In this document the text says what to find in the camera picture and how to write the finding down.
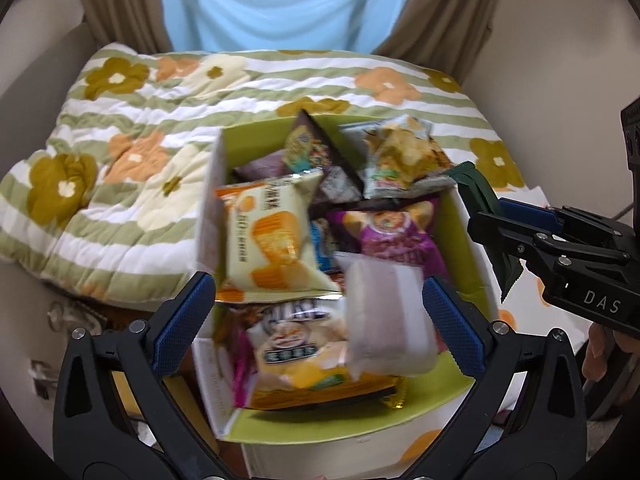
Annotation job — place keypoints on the light blue window cloth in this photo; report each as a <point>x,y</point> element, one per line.
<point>237,25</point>

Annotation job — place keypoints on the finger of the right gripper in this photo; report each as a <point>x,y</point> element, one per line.
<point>512,236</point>
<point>530,209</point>

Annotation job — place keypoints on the dark green small packet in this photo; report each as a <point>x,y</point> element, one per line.
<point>478,196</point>

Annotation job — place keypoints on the dark triangular snack bag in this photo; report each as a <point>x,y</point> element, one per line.
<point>309,147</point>

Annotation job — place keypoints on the floral striped quilt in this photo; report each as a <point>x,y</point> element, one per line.
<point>113,206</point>

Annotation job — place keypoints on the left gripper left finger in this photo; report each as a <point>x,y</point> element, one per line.
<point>92,435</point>

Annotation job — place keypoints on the right hand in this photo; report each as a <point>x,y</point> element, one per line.
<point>599,348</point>

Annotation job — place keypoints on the yellow white snack bag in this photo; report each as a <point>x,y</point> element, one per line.
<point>301,345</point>

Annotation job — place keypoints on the green white cardboard box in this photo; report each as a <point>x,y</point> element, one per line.
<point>431,398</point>

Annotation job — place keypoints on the orange cake snack bag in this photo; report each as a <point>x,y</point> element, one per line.
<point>269,252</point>

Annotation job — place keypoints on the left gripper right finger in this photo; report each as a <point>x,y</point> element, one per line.
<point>547,436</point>

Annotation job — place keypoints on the white translucent snack packet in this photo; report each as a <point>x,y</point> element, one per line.
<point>389,330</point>

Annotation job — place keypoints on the white fruit print cloth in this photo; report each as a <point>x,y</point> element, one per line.
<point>391,452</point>

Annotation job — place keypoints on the purple potato chip bag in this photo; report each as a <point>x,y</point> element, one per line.
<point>402,235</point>

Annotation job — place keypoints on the brown curtain left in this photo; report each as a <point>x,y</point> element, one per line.
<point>138,24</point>

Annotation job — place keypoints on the brown curtain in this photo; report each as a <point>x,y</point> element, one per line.
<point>445,35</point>
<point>138,24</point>

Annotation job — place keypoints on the grey seaweed crunch snack bag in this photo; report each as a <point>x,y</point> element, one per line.
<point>280,169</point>

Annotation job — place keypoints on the yellow gold snack bag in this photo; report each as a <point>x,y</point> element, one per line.
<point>335,388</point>

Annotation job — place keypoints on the brown curtain right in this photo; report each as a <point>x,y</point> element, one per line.
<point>445,35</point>

